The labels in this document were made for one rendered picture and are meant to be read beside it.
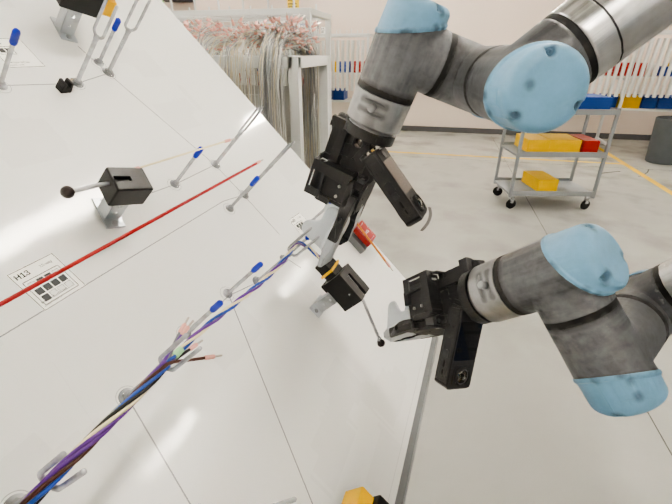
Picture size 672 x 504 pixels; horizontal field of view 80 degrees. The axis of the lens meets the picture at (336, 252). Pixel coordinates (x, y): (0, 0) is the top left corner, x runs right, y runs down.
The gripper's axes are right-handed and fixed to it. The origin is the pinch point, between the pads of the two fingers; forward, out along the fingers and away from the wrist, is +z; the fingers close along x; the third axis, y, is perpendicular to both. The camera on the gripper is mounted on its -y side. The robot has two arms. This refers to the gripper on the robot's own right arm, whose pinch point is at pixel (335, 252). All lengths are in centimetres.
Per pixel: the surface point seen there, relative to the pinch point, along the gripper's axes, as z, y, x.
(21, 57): -11, 48, 12
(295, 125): 2, 35, -55
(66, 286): 1.6, 20.2, 29.4
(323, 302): 9.5, -1.5, 0.8
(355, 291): 3.8, -5.6, 1.6
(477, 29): -63, 61, -805
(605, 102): -34, -107, -398
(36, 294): 1.3, 20.8, 32.1
